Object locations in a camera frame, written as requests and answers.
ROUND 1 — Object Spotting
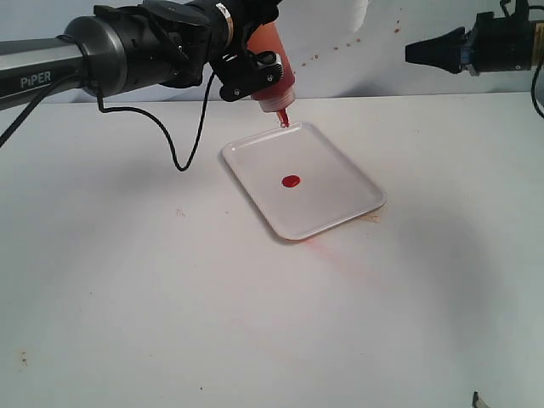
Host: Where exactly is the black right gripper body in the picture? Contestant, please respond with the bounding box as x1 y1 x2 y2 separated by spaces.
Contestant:
461 1 543 77

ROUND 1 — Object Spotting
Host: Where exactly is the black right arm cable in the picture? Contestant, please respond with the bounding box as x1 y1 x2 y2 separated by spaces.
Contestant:
530 59 544 120

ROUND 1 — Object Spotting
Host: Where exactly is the white rectangular tray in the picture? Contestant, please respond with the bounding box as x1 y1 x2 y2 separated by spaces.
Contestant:
221 122 386 241

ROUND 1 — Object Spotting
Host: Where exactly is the red sauce blob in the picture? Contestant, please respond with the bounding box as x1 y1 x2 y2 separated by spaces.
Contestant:
281 174 301 189

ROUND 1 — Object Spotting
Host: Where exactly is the red sauce squeeze bottle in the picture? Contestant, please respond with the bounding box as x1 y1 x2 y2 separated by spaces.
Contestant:
247 22 295 128

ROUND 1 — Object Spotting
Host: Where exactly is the small dark object at edge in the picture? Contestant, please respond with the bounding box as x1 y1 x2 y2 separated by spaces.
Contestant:
471 391 479 408

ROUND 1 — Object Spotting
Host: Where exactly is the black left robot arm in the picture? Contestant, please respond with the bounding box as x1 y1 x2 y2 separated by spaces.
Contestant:
1 1 285 109

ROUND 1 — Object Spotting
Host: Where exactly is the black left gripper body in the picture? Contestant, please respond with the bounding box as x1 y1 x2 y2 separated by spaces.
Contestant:
140 1 279 88

